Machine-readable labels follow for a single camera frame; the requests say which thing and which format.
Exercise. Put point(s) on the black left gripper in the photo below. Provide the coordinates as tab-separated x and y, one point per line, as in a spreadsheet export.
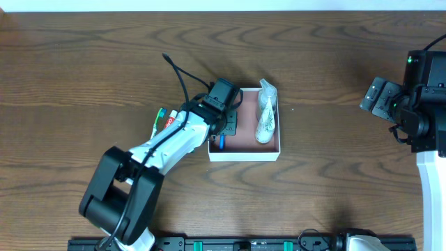
229	123

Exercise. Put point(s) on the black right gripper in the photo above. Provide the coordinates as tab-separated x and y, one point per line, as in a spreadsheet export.
380	99

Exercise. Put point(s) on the blue disposable razor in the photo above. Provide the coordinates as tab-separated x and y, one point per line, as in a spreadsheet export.
222	142

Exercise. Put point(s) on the white patterned cream tube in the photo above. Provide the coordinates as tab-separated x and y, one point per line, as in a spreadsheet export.
266	123

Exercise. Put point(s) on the clear pump bottle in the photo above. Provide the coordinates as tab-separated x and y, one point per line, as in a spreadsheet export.
268	91

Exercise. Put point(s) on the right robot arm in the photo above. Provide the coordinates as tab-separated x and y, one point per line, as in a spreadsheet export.
417	108

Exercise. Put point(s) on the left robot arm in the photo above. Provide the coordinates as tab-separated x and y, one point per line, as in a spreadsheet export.
121	196

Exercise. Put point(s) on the white square cardboard box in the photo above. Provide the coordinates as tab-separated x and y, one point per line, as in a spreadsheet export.
243	145

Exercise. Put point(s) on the red teal toothpaste tube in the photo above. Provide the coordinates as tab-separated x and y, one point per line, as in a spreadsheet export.
171	118

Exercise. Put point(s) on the green white toothbrush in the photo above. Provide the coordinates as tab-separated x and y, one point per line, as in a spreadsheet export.
160	115

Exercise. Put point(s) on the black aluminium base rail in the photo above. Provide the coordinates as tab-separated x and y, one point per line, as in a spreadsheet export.
309	239

